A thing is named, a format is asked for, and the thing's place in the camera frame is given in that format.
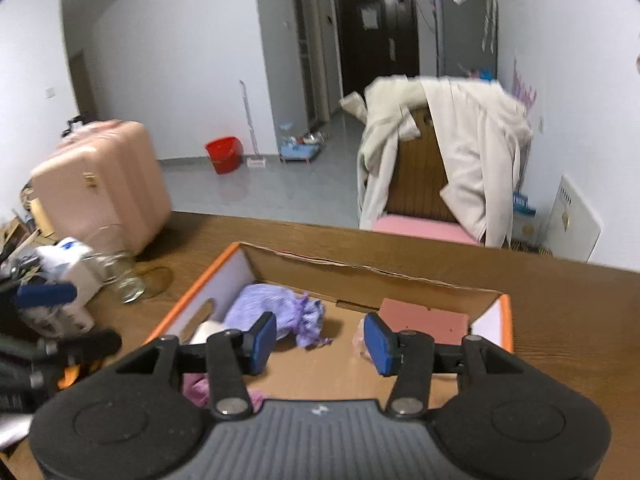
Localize red printed cardboard box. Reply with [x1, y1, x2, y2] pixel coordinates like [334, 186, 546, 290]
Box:
[144, 241, 515, 404]

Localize white small appliance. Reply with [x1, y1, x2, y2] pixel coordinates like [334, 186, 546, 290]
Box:
[34, 237, 104, 334]

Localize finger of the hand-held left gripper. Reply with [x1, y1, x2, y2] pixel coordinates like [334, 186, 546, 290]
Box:
[27, 329, 123, 364]
[15, 282, 77, 309]

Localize pink layered sponge block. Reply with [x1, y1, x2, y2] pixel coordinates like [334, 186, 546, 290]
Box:
[378, 298, 471, 346]

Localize small blue rack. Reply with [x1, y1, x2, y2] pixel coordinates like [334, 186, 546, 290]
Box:
[279, 132, 322, 165]

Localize off-white coat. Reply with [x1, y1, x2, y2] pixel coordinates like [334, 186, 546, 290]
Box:
[419, 76, 534, 249]

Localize dark brown entrance door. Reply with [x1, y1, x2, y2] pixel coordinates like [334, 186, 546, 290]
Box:
[332, 0, 420, 99]

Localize clear glass cup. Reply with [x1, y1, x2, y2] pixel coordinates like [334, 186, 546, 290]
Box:
[93, 227, 147, 305]

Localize pink seat cushion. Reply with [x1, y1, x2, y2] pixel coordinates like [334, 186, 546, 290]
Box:
[372, 214, 482, 247]

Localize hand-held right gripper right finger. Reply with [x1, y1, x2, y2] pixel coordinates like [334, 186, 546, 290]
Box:
[363, 312, 524, 419]

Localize orange stretch band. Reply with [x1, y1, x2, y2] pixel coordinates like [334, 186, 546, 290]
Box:
[57, 364, 81, 392]

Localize wooden chair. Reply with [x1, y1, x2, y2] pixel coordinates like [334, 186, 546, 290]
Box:
[386, 104, 460, 224]

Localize beige jacket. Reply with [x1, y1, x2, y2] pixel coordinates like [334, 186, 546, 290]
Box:
[339, 77, 437, 232]

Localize red plastic bucket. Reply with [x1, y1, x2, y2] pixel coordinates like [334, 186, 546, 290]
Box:
[204, 135, 245, 175]

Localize grey refrigerator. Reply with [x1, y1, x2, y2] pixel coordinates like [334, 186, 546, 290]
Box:
[432, 0, 500, 81]

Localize lavender drawstring pouch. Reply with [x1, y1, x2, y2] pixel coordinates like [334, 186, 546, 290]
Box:
[223, 283, 334, 349]

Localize pink ribbed suitcase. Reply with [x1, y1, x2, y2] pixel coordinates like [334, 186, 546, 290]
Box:
[30, 119, 172, 257]

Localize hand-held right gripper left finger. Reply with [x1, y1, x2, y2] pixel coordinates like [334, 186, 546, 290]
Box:
[116, 311, 277, 420]

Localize purple wall stickers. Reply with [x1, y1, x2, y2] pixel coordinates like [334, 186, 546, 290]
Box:
[511, 59, 539, 112]

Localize white mop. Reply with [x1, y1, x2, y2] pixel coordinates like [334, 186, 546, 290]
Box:
[239, 79, 267, 169]

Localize round glass coaster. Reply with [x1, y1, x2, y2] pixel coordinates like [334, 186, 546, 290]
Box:
[134, 265, 174, 301]

